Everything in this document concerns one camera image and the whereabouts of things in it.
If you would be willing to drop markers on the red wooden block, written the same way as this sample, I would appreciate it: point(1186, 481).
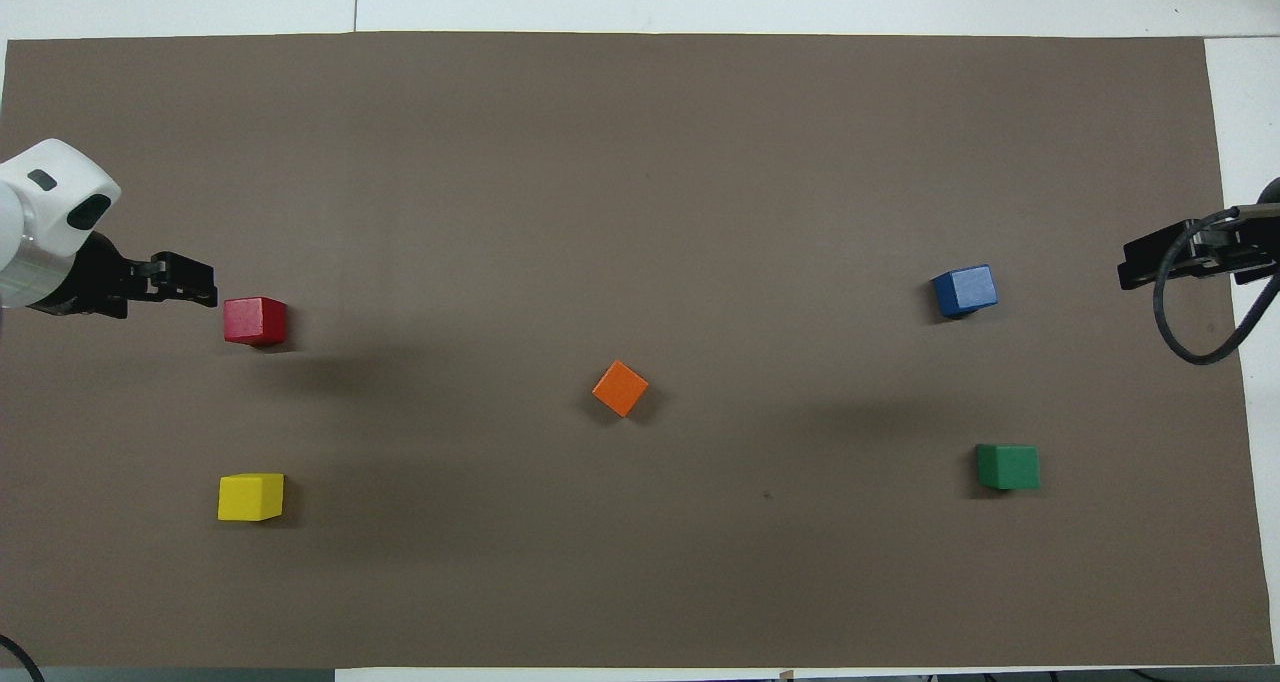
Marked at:
point(255, 320)

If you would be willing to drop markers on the blue wooden block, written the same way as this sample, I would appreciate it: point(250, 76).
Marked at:
point(966, 290)

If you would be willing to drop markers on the orange wooden block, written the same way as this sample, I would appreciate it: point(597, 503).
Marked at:
point(620, 388)

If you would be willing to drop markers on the yellow wooden block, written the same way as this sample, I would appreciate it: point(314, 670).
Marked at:
point(250, 497)

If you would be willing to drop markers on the brown table mat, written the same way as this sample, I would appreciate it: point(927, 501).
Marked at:
point(640, 212)

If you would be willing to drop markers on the green wooden block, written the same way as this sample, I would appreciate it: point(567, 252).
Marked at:
point(1008, 466)

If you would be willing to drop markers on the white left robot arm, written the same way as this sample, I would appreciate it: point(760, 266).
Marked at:
point(40, 222)

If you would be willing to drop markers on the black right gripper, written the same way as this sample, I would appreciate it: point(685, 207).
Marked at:
point(1250, 247)

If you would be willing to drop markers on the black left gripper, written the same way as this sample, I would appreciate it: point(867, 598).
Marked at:
point(100, 282)

